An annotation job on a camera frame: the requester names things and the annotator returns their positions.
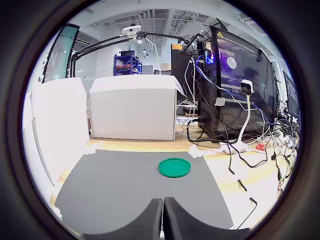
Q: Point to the round green lid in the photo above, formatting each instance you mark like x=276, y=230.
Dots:
x=175, y=167

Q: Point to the dark grey mat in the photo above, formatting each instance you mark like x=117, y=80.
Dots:
x=112, y=180

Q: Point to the white tape piece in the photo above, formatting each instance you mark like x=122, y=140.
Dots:
x=57, y=212
x=196, y=151

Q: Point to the white power strip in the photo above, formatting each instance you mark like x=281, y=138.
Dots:
x=228, y=150

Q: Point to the small red object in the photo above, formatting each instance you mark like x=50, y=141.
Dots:
x=261, y=147

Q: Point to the white cardboard box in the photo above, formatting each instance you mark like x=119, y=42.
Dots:
x=132, y=110

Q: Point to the white partition panel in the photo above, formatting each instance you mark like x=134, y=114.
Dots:
x=32, y=140
x=60, y=120

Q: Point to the blue shelf rack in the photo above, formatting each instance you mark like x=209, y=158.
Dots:
x=116, y=65

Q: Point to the black computer tower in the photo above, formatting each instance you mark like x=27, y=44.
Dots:
x=225, y=67

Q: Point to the black screen with orange label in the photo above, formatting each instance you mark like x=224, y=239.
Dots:
x=177, y=62

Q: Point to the black monitor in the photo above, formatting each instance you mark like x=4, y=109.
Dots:
x=291, y=95

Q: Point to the white webcam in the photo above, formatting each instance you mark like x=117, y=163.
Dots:
x=131, y=30

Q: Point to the teal banner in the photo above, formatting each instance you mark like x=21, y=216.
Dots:
x=67, y=42

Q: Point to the white camera on gooseneck stand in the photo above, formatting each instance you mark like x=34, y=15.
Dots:
x=247, y=86

